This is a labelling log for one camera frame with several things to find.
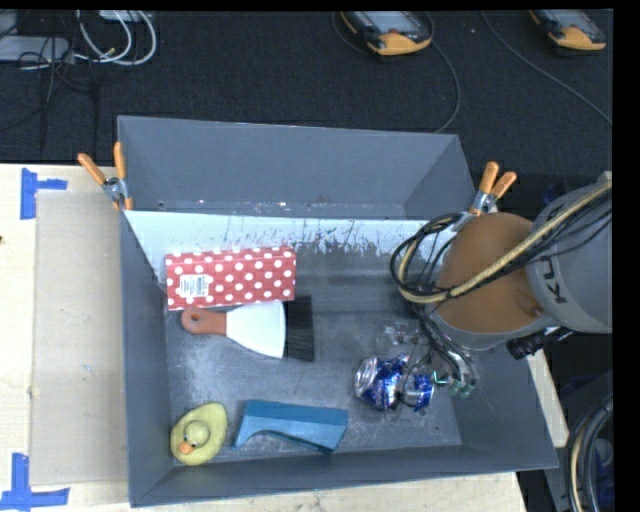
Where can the red white-dotted box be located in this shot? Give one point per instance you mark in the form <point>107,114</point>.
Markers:
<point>235,280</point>

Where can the grey metal bin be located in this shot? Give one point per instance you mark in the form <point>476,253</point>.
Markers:
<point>280,170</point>

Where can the pale flat board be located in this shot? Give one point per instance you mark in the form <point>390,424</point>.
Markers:
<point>75,325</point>

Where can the blue curved block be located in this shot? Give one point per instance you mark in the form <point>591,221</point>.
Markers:
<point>295,420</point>

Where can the crushed blue can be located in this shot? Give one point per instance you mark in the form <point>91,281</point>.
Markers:
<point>380,382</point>

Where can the yellow toy duck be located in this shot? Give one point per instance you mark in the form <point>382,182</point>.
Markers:
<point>197,435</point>

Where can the black cylinder on white bracket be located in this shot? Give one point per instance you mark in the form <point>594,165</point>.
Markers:
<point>525,346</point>

